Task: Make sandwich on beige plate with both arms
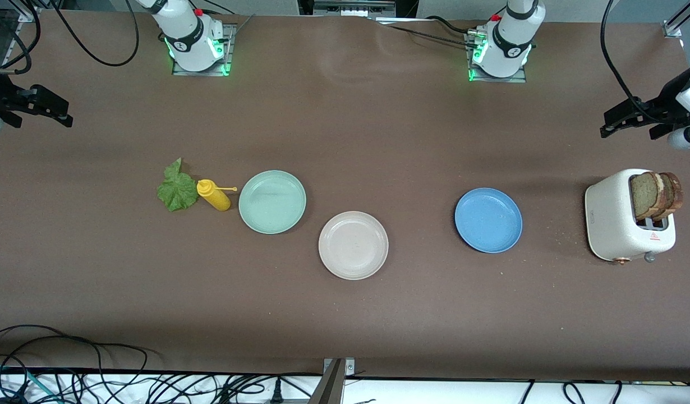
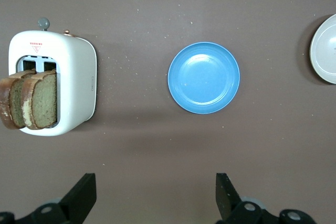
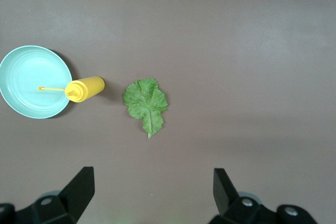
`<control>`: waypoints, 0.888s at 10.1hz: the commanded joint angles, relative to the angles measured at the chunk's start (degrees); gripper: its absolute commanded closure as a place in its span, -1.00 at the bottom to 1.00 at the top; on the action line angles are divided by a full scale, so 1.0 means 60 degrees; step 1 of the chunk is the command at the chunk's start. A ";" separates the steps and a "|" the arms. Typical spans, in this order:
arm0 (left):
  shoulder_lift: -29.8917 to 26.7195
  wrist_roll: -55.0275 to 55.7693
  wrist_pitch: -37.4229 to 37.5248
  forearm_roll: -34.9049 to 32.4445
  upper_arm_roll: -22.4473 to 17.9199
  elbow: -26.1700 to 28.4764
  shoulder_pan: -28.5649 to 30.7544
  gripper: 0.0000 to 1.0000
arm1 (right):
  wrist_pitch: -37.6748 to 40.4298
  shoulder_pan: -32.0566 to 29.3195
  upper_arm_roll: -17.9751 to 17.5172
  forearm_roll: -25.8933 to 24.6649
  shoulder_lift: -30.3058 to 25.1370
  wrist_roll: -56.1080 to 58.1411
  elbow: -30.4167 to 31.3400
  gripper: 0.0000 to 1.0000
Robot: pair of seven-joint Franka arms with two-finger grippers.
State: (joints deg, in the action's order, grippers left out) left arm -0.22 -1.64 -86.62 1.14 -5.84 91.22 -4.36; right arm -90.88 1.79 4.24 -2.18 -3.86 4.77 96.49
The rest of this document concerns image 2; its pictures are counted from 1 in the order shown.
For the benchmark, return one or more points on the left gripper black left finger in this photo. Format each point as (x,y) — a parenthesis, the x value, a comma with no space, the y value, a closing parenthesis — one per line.
(78,197)

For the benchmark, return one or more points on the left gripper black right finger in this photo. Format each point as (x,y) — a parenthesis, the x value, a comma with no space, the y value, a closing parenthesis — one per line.
(225,197)

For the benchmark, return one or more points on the brown bread slice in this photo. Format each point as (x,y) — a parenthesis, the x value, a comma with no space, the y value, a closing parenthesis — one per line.
(16,103)
(44,100)

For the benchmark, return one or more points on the blue plate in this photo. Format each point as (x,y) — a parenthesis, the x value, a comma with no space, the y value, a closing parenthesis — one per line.
(203,77)

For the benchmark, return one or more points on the beige plate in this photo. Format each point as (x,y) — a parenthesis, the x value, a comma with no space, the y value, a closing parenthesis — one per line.
(325,51)

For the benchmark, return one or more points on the white two-slot toaster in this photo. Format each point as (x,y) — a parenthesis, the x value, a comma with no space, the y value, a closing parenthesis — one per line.
(76,77)

